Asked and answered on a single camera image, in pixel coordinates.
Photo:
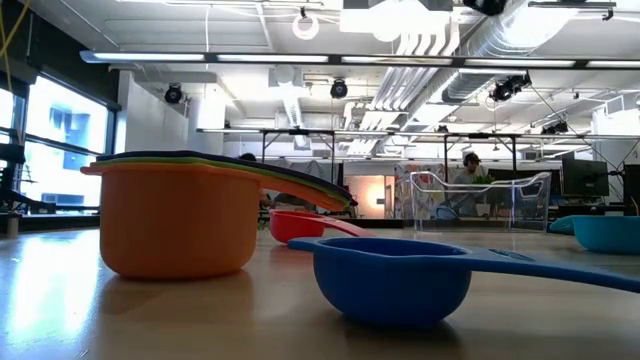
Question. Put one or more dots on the black equipment stand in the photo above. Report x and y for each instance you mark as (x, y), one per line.
(30, 204)

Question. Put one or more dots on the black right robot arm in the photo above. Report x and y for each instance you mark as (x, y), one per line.
(485, 6)

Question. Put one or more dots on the black workstation frame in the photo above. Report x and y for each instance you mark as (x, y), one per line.
(332, 150)

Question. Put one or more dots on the green measuring cup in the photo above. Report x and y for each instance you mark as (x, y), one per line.
(165, 161)

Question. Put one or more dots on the black ceiling spotlight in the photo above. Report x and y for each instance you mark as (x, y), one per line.
(173, 94)
(339, 89)

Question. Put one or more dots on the overhead light bar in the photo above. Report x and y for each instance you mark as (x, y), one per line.
(335, 59)

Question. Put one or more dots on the orange glowing screen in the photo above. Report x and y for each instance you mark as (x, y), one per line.
(372, 197)

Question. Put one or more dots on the colourful painted panel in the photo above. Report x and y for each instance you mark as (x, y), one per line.
(402, 190)

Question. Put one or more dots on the red measuring cup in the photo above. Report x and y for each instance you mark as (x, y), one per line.
(292, 227)

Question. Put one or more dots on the black computer monitor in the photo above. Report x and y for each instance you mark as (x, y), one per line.
(585, 177)

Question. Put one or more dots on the blue measuring cup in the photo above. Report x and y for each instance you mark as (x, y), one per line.
(390, 285)

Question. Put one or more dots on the dark monitor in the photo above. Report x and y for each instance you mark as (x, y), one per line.
(632, 190)

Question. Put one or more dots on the orange measuring cup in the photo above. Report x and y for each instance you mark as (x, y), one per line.
(180, 225)

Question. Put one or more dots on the grey post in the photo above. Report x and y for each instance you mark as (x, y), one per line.
(12, 225)

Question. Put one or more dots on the person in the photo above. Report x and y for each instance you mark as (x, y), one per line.
(295, 200)
(470, 172)
(247, 156)

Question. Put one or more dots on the black ceiling camera cluster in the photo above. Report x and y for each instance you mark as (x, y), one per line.
(507, 89)
(555, 128)

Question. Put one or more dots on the purple measuring cup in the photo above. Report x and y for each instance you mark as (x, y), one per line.
(165, 154)

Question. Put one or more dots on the clear plastic basket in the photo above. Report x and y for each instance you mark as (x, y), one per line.
(546, 205)

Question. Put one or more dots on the small green background plant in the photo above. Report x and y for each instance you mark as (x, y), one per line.
(482, 179)

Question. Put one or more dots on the teal measuring cup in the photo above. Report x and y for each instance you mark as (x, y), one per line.
(605, 234)

